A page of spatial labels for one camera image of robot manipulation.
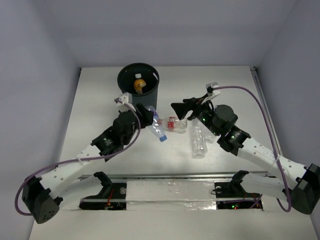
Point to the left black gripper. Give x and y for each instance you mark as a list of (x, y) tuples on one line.
[(144, 116)]

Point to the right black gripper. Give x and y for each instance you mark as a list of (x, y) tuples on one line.
[(195, 104)]

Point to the red label clear bottle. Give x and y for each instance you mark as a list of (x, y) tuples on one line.
[(174, 124)]

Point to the colourful label blue cap bottle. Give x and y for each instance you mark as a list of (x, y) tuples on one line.
[(156, 127)]

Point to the orange juice bottle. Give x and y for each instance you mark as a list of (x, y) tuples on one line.
[(139, 84)]

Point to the blue label water bottle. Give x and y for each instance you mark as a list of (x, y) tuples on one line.
[(210, 137)]

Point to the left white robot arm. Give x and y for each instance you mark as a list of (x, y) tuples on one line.
[(42, 191)]

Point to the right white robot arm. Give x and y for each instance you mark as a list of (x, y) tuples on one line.
[(291, 180)]

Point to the black plastic waste bin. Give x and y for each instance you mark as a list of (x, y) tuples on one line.
[(126, 79)]

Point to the clear unlabelled plastic bottle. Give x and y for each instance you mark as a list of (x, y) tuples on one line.
[(198, 140)]

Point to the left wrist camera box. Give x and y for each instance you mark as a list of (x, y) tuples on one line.
[(124, 99)]

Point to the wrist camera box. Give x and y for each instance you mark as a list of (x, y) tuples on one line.
[(124, 99), (212, 90)]

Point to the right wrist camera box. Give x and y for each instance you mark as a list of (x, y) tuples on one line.
[(212, 90)]

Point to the metal rail front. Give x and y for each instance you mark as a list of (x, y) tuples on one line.
[(215, 175)]

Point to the metal rail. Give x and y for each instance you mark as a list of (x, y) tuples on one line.
[(215, 175), (263, 102)]

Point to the metal rail right side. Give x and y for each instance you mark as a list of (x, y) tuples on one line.
[(263, 102)]

